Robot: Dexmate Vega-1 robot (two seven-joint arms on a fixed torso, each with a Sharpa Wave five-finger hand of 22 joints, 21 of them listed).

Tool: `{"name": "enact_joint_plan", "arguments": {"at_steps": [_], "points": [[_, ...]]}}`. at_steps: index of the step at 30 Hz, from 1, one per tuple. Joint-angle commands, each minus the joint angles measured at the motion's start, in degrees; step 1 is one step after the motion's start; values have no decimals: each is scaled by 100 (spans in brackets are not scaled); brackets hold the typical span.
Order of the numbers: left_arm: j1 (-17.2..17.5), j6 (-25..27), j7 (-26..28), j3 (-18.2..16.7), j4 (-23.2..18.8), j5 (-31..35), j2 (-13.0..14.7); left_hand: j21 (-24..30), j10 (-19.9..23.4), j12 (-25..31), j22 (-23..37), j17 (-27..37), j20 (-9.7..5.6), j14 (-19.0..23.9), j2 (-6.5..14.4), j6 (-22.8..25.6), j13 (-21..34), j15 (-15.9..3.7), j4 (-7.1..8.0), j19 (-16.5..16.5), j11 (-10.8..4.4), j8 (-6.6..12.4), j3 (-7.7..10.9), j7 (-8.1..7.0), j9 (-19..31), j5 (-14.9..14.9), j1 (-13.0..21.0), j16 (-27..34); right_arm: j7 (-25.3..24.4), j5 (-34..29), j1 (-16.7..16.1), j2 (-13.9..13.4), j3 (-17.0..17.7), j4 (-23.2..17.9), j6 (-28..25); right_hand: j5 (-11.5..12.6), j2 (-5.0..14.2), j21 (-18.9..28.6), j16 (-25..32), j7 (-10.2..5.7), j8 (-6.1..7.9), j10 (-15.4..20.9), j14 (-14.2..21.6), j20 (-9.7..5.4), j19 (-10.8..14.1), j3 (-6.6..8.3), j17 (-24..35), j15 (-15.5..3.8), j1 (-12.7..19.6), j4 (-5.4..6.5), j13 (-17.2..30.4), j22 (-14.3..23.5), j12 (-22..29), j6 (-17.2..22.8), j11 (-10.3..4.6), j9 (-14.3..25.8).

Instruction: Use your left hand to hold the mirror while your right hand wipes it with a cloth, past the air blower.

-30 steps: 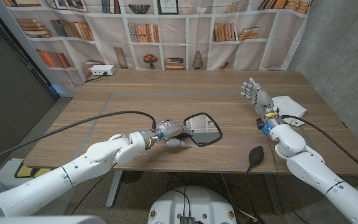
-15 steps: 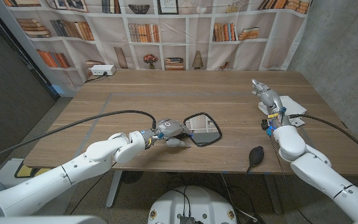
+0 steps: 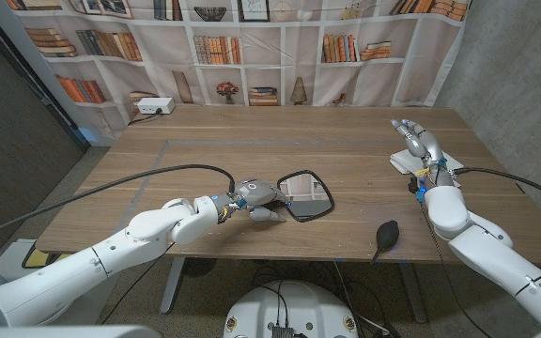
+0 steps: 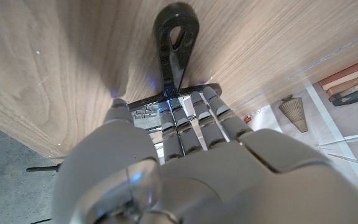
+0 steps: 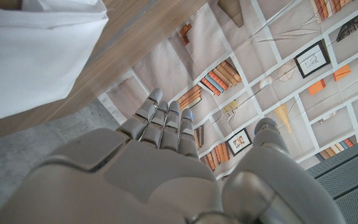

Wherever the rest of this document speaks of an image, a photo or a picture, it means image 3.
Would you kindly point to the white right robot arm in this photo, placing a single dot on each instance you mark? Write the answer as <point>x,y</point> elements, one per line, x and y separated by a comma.
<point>486,249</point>

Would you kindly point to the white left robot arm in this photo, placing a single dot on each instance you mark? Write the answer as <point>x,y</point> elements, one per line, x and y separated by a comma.
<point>111,253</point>

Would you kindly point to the yellow black-rimmed object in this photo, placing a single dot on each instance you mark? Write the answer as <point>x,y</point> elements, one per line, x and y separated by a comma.
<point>40,258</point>

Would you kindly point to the white cloth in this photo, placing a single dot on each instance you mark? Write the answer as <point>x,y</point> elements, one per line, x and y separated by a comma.
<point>406,162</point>

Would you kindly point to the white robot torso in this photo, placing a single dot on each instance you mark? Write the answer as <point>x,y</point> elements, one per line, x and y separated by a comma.
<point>291,305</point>

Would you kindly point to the white power strip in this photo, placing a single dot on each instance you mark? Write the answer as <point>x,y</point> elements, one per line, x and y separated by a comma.
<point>155,105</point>

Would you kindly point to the dark perforated wall panel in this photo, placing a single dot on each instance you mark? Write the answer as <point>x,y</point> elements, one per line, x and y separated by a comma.
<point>7,141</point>

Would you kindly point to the white robot body edge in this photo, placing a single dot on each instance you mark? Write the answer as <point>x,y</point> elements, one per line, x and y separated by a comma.
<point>64,332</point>

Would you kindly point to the black rubber air blower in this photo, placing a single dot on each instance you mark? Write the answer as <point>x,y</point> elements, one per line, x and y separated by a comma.
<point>387,235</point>

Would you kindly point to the black round floor object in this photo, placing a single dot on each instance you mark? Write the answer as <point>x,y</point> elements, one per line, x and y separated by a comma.
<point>200,266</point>

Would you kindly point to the grey table leg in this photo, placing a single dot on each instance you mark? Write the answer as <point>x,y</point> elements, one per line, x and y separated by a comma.
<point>173,286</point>
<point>413,296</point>

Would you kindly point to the printed bookshelf backdrop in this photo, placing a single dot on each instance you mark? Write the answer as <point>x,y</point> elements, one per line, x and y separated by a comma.
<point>270,70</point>

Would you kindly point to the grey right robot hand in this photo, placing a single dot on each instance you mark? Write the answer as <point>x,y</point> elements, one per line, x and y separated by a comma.
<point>428,145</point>

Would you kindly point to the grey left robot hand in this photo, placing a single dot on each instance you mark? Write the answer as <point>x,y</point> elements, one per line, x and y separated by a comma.
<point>256,192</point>

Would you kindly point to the black-framed mirror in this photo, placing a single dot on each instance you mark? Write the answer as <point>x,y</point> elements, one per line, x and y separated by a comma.
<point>308,197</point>

